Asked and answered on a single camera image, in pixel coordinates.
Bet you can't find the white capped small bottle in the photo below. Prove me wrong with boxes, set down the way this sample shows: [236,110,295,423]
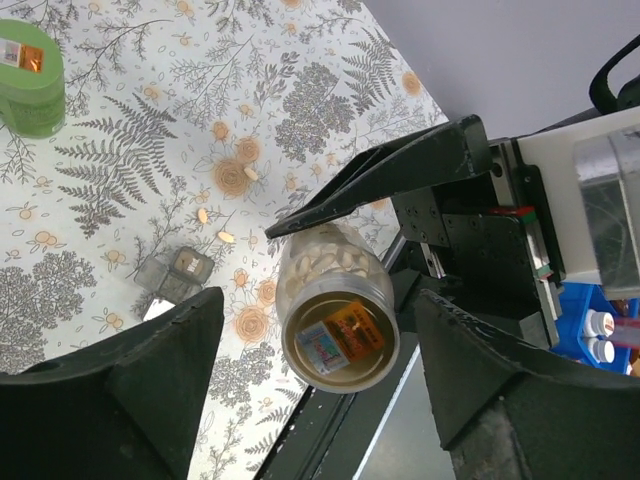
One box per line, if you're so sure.
[583,309,615,337]

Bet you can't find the grey metal tray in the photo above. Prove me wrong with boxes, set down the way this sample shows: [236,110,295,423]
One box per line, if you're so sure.
[354,348,455,479]

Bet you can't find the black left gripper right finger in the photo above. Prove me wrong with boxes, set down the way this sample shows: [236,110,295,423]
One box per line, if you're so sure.
[414,290,639,479]

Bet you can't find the blue storage bin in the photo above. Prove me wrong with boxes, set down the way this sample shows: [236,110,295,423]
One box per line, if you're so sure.
[551,282,639,375]

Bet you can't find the spilled cream pill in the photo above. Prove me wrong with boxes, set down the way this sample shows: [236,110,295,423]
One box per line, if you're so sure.
[244,167,260,182]

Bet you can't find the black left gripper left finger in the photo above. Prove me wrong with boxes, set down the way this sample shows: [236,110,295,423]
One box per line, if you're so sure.
[1,287,224,479]

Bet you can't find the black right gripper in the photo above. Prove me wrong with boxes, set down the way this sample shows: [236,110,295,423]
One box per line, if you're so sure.
[265,114,565,350]

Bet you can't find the green bottle cap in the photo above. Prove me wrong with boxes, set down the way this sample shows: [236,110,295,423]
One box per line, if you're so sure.
[1,19,64,105]

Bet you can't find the floral table mat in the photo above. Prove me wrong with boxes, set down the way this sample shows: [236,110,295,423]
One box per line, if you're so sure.
[1,1,443,479]

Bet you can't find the grey weekly pill organizer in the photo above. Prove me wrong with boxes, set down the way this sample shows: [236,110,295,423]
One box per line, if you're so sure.
[134,246,216,321]

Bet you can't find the clear pill bottle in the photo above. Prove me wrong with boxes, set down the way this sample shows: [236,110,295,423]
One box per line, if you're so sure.
[275,222,394,318]

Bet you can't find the green pill bottle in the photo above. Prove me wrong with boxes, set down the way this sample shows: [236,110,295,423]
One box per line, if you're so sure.
[1,92,65,138]

